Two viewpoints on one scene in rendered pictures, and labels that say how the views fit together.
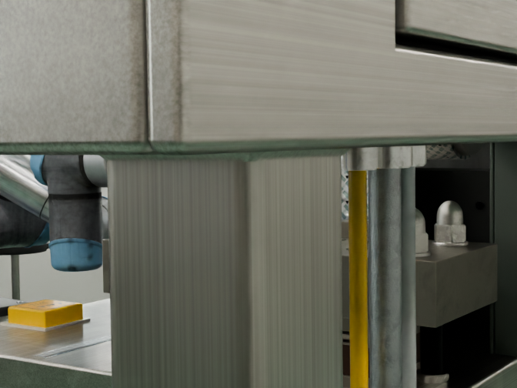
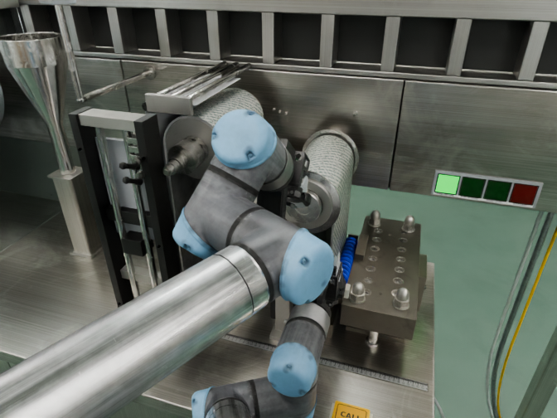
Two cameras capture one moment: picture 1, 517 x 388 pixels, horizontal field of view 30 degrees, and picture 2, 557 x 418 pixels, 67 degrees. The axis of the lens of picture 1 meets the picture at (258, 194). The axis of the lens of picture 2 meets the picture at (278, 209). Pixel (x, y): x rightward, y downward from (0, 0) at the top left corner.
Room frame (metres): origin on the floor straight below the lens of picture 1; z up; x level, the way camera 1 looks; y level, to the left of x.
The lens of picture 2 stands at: (1.53, 0.72, 1.68)
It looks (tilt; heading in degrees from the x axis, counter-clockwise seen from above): 30 degrees down; 254
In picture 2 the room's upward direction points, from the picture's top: straight up
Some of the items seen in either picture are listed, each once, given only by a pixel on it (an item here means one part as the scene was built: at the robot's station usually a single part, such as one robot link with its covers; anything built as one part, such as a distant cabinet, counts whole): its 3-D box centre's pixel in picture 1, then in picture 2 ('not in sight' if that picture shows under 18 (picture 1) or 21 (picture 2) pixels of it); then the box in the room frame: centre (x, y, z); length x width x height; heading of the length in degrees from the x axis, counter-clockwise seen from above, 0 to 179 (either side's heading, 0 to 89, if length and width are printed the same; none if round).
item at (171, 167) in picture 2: not in sight; (173, 166); (1.53, -0.07, 1.33); 0.06 x 0.03 x 0.03; 57
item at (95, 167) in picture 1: (115, 160); (307, 323); (1.33, 0.20, 1.11); 0.08 x 0.05 x 0.08; 147
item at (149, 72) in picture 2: not in sight; (118, 85); (1.63, -0.45, 1.41); 0.30 x 0.04 x 0.04; 57
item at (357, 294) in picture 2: not in sight; (358, 290); (1.17, 0.08, 1.05); 0.04 x 0.04 x 0.04
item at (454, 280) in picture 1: (291, 269); (385, 268); (1.03, -0.03, 1.00); 0.40 x 0.16 x 0.06; 57
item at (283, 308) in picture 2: not in sight; (283, 284); (1.32, 0.02, 1.05); 0.06 x 0.05 x 0.31; 57
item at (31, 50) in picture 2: not in sight; (34, 49); (1.81, -0.48, 1.50); 0.14 x 0.14 x 0.06
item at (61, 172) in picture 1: (73, 162); (297, 357); (1.37, 0.26, 1.11); 0.11 x 0.08 x 0.09; 57
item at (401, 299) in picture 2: not in sight; (402, 296); (1.08, 0.12, 1.05); 0.04 x 0.04 x 0.04
